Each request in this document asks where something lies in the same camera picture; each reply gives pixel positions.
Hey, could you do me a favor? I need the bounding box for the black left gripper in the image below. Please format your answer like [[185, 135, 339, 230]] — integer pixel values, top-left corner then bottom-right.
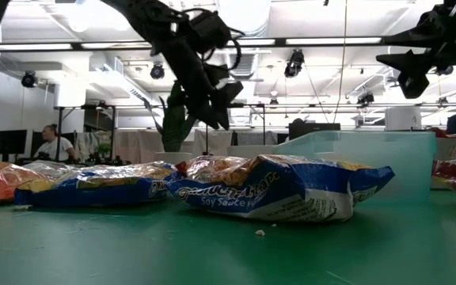
[[152, 7, 245, 131]]

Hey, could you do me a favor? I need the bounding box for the blue soy sauce ramen pack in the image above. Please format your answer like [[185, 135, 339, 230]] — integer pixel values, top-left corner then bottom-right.
[[166, 154, 396, 222], [13, 161, 180, 207]]

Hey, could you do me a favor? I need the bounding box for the green snake plant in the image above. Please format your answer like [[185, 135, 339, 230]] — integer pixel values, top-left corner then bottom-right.
[[144, 81, 197, 154]]

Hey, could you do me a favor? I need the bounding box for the white cabinet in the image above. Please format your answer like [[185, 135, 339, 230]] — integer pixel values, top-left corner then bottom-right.
[[384, 106, 423, 131]]

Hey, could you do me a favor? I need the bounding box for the white plant pot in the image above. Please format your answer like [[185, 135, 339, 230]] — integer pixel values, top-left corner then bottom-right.
[[154, 151, 193, 165]]

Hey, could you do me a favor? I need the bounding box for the black overhead crossbar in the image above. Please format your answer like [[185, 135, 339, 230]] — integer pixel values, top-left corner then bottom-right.
[[0, 36, 386, 52]]

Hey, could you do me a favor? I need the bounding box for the teal translucent storage bin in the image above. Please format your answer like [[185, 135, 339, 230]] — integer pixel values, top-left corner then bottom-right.
[[272, 130, 438, 203]]

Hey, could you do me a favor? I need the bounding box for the small black tabletop robot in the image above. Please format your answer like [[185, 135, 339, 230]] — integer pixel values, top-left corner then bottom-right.
[[85, 154, 134, 166]]

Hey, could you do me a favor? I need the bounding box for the green table mat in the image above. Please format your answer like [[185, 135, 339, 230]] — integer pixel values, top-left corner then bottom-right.
[[0, 180, 456, 285]]

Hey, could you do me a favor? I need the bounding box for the black background monitor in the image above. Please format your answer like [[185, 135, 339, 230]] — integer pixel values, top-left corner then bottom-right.
[[29, 131, 47, 154], [0, 129, 28, 156]]

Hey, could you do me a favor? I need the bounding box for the black background workstation frame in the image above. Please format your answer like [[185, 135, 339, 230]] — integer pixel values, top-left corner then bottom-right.
[[53, 103, 118, 163]]

